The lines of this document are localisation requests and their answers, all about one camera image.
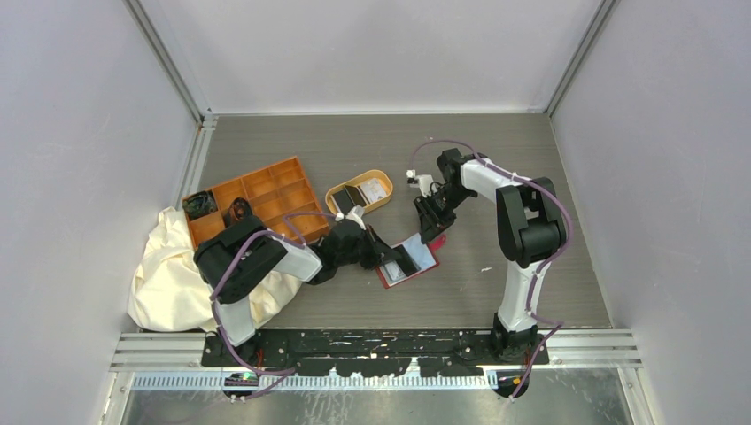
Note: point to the red leather card holder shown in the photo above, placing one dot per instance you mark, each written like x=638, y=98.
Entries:
x=422, y=254

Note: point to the cream cloth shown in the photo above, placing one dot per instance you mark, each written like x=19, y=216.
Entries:
x=168, y=294

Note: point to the tan oval tray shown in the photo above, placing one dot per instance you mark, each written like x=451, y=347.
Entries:
x=344, y=196

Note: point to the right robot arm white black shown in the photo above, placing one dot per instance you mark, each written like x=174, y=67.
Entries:
x=532, y=229

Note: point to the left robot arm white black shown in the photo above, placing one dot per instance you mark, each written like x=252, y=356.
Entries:
x=239, y=258

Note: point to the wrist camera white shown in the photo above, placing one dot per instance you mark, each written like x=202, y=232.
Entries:
x=422, y=182
x=355, y=215

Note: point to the black credit card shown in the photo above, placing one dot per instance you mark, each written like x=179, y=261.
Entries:
x=405, y=262

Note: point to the orange compartment organizer tray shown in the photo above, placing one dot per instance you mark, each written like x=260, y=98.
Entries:
x=280, y=195

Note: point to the black roll in organizer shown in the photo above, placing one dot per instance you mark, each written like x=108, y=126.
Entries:
x=238, y=210

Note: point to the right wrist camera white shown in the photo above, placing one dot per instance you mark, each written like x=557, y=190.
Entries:
x=422, y=182

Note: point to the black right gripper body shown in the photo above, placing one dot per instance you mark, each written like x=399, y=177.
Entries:
x=445, y=200

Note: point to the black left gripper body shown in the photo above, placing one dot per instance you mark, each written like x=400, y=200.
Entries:
x=362, y=253

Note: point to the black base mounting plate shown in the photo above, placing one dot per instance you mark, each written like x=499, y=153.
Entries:
x=376, y=352

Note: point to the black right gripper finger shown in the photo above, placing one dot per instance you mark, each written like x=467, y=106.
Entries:
x=445, y=221
x=429, y=230

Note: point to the dark bundle in organizer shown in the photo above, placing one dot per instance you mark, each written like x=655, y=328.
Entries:
x=199, y=205

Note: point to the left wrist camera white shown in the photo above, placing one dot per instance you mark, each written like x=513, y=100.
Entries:
x=355, y=215

